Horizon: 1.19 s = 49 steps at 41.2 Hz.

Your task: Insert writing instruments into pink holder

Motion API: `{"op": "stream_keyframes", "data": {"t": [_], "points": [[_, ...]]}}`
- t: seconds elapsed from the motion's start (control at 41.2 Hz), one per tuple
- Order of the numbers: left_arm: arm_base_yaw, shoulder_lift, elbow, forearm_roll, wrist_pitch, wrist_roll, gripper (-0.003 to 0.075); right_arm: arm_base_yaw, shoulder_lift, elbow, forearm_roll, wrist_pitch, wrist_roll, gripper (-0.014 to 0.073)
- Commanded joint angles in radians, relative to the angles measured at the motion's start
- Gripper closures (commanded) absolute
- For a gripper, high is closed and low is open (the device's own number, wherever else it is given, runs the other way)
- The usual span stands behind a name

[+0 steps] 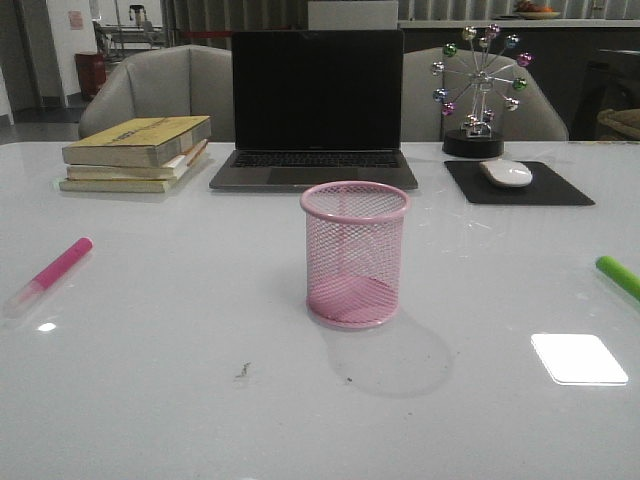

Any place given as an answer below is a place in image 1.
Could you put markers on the pink highlighter pen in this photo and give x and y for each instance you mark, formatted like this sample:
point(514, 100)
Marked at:
point(31, 292)

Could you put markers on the green highlighter pen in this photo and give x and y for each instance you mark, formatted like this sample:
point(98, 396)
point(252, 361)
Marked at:
point(620, 275)

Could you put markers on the pink mesh pen holder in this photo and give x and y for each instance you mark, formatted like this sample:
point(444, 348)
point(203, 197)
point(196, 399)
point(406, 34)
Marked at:
point(354, 233)

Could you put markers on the grey laptop computer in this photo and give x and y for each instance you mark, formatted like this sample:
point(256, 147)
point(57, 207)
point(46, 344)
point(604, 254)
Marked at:
point(316, 106)

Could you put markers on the right grey armchair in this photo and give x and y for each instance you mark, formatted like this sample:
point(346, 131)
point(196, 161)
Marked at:
point(432, 102)

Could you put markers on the grey armchair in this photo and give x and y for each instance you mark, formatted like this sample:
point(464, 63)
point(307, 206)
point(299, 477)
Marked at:
point(432, 102)
point(178, 81)

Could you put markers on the white computer mouse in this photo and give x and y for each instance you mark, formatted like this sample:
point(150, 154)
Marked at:
point(506, 173)

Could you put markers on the left grey armchair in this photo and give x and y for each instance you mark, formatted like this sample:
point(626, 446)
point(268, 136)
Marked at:
point(178, 81)

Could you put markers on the top yellow book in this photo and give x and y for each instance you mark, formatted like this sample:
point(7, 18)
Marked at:
point(139, 142)

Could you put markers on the white box behind laptop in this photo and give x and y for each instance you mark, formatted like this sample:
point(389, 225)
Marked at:
point(352, 15)

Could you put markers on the black mouse pad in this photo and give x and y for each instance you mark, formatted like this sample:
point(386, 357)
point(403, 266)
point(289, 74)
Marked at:
point(547, 187)

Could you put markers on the ferris wheel desk ornament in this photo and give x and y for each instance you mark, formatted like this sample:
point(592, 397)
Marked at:
point(476, 137)

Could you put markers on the bottom pale green book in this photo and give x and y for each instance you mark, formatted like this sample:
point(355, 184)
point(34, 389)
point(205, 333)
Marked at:
point(117, 186)

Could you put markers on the red trash bin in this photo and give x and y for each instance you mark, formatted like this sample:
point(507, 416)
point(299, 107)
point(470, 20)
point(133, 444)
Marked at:
point(91, 73)

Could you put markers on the fruit bowl on counter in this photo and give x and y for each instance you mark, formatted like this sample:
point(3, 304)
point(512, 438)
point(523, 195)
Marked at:
point(530, 10)

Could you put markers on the dark chair at right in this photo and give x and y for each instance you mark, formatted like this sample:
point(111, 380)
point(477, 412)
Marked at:
point(610, 85)

